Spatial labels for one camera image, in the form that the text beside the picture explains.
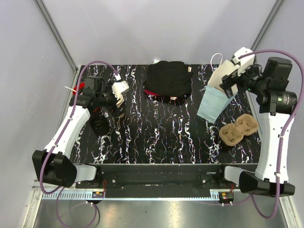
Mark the blue white paper bag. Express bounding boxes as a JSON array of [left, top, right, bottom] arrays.
[[197, 59, 238, 123]]

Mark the pink folded cloth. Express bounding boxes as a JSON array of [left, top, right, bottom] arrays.
[[144, 89, 178, 101]]

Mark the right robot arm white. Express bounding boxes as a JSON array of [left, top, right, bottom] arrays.
[[215, 57, 297, 197]]

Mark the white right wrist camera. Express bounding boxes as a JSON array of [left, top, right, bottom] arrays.
[[231, 47, 255, 76]]

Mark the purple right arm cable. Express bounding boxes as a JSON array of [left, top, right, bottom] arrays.
[[238, 49, 300, 219]]

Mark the red cup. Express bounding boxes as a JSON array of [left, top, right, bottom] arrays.
[[72, 82, 85, 95]]

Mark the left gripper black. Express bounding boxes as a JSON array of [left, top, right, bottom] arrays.
[[96, 81, 128, 117]]

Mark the black folded cloth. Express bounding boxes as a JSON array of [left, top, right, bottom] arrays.
[[142, 61, 193, 99]]

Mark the stack of paper cups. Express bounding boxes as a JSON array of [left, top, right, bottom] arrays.
[[114, 94, 126, 118]]

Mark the brown cup carrier on table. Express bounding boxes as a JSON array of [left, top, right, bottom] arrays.
[[219, 114, 259, 146]]

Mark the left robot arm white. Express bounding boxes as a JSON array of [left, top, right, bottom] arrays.
[[32, 76, 129, 188]]

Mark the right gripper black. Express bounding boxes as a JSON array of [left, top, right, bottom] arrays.
[[218, 60, 268, 99]]

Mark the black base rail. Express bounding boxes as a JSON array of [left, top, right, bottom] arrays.
[[76, 164, 230, 200]]

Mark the stack of black lids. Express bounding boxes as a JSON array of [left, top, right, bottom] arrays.
[[90, 114, 110, 136]]

